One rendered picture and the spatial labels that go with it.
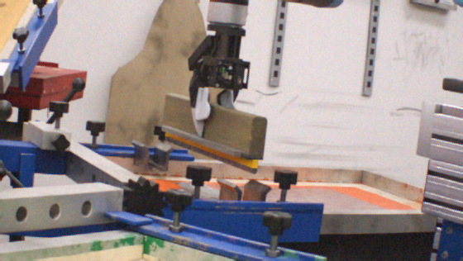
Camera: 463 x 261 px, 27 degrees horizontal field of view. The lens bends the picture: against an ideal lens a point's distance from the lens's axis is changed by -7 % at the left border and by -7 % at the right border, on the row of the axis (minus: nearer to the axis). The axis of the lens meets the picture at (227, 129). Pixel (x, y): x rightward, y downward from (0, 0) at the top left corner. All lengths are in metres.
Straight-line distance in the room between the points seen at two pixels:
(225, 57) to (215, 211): 0.35
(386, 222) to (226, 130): 0.34
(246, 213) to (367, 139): 2.91
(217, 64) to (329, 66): 2.54
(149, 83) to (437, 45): 1.49
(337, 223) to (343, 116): 2.70
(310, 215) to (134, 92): 2.29
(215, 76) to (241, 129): 0.13
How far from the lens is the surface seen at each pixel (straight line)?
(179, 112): 2.05
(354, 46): 4.46
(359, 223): 1.80
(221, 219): 1.65
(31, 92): 2.72
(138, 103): 3.96
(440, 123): 1.58
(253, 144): 1.76
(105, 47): 3.97
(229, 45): 1.90
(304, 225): 1.73
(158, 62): 3.99
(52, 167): 1.82
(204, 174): 1.63
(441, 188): 1.58
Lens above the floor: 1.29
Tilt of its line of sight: 6 degrees down
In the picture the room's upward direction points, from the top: 7 degrees clockwise
